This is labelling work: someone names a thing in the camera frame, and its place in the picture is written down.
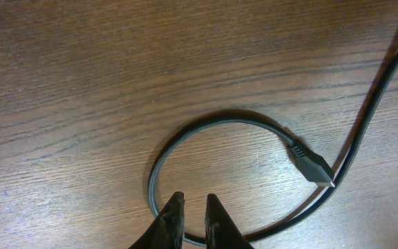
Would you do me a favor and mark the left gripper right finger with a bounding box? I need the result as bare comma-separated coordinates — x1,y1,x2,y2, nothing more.
205,194,254,249

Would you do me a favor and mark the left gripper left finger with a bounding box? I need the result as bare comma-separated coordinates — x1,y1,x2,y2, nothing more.
129,192,184,249

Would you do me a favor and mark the black usb cable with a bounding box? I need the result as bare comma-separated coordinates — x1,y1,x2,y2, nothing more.
147,22,398,248

